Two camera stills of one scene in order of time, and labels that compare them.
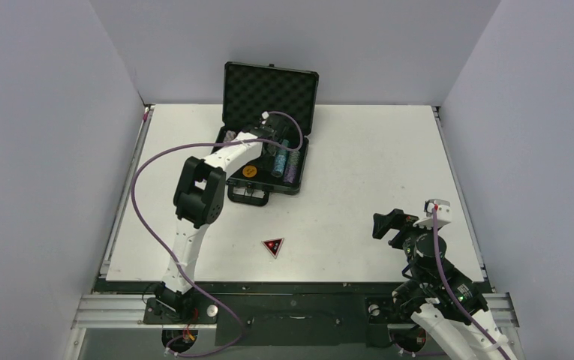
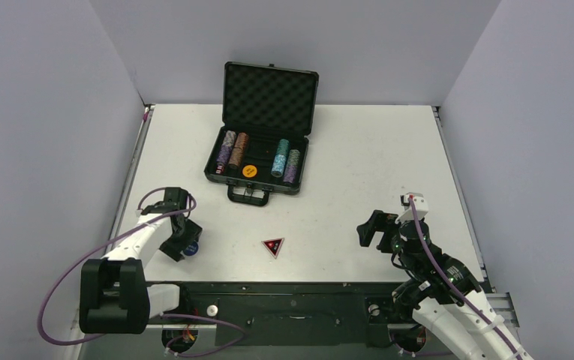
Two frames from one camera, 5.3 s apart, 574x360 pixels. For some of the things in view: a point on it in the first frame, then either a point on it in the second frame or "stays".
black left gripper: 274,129 -> 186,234
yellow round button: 249,171 stays
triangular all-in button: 274,245 stays
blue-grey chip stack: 229,136 stays
